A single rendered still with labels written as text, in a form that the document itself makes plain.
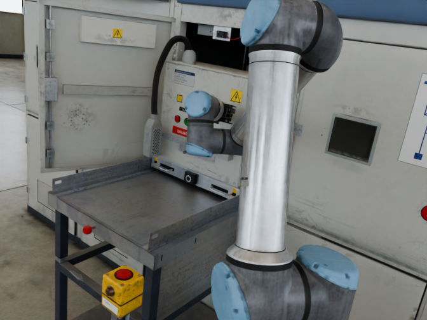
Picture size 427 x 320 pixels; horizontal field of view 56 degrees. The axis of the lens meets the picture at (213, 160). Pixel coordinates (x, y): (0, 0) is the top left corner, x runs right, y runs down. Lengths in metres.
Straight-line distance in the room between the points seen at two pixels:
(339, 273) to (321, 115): 0.80
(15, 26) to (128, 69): 11.65
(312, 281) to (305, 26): 0.55
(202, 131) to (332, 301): 0.67
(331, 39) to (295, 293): 0.56
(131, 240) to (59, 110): 0.79
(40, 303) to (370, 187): 1.84
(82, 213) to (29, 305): 1.06
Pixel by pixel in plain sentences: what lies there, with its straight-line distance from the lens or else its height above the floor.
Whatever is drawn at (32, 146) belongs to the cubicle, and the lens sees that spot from 3.23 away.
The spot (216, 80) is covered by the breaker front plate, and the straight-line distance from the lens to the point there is 1.71.
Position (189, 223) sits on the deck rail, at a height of 0.89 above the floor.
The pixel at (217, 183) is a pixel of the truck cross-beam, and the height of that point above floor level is 0.91.
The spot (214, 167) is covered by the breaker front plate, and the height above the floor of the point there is 0.97.
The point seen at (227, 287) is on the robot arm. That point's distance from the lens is 0.88.
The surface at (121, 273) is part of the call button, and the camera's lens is 1.13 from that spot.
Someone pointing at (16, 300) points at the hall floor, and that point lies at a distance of 2.58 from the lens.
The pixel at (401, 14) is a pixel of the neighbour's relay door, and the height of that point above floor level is 1.68.
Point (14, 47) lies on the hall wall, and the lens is 13.59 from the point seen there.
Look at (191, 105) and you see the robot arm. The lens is 1.33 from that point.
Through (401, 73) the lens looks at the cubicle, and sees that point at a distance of 1.52.
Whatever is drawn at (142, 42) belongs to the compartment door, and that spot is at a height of 1.45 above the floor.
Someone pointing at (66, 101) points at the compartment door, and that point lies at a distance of 1.93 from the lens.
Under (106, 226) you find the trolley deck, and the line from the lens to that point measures 1.48.
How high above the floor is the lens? 1.55
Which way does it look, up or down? 18 degrees down
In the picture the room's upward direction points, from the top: 8 degrees clockwise
